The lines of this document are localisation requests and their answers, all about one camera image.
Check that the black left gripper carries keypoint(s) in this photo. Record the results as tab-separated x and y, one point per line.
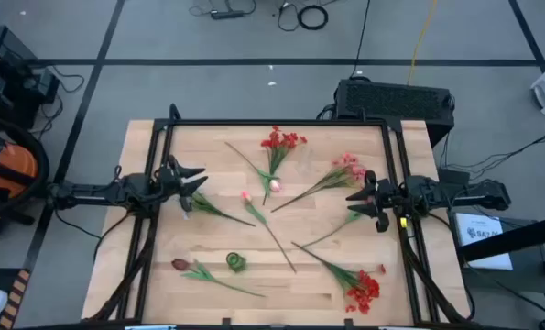
166	183

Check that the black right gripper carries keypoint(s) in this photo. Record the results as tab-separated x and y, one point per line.
389	194

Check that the white flower spray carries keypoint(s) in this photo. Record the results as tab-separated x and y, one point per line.
205	206

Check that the pink flower bunch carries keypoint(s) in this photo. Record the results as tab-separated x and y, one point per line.
341	176

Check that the pink tulip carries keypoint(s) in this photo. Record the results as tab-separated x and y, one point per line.
246	197
275	185

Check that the red flower bunch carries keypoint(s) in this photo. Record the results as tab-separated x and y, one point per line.
279	139
361	286

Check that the dark red tulip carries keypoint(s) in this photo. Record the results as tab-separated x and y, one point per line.
180	264

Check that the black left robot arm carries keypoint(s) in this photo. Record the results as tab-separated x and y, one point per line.
93	190

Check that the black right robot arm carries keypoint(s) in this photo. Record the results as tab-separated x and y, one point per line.
460	194

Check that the green glass vase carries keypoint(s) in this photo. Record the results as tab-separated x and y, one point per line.
229	261

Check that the black power brick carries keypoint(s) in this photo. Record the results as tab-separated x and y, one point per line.
453	176

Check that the black computer tower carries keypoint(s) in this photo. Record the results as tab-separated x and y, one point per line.
391	98

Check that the white printed box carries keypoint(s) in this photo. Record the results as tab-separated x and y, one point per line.
482	247

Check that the black power strip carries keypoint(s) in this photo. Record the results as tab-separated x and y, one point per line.
226	14

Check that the dark side cart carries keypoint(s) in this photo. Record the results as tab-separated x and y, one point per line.
528	279

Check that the orange and black vacuum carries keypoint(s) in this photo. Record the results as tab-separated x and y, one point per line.
11	165

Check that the orange black striped strip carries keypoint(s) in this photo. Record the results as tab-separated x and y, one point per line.
15	293

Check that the black equipment case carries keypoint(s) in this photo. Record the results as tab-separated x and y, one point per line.
2	50

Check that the black table frame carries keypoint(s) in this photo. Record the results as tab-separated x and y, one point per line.
272	123

